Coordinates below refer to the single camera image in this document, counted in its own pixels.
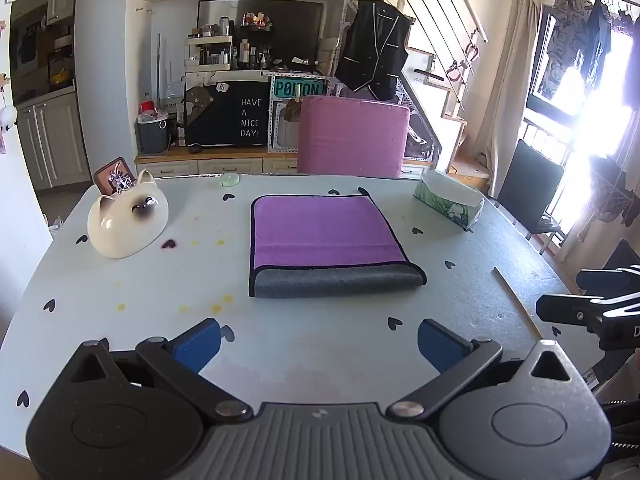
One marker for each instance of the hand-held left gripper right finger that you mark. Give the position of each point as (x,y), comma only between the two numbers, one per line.
(441,350)

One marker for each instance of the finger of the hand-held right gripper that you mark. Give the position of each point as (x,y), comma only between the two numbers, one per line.
(575,311)
(602,280)

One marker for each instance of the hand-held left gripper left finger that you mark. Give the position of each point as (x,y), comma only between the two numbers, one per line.
(196,346)

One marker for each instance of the purple and grey towel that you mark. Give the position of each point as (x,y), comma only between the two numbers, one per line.
(325,240)

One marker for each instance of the black chair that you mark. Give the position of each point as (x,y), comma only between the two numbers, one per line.
(532,185)

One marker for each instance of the white cat-shaped ceramic bowl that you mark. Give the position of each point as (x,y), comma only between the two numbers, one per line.
(125,222)

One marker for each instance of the green and white tissue box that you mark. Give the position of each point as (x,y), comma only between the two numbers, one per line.
(450,200)

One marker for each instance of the low wooden-top cabinet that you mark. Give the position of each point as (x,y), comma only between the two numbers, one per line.
(215,164)

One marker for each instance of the brown card with drawing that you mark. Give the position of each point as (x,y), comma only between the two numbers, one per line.
(114,172)

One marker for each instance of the grey bin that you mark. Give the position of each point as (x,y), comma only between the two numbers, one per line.
(151,135)

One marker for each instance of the beige curtain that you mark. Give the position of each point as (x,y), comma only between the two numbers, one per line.
(510,85)

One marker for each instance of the pink chair back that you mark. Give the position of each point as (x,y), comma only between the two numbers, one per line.
(350,135)

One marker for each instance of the hanging dark clothes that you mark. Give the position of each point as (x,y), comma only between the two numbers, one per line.
(582,45)

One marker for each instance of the black cloth with white lettering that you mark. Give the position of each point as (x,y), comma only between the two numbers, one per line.
(230,112)

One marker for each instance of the wooden staircase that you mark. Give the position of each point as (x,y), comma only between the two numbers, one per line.
(450,90)

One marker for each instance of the cream kitchen cabinet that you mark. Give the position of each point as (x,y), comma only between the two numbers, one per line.
(50,145)

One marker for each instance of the teal sign plate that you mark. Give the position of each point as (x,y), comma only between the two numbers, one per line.
(298,87)

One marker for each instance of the white cosmetics organizer shelf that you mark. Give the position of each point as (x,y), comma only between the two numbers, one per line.
(209,52)

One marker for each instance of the black vest with white trim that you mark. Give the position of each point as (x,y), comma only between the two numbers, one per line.
(375,50)

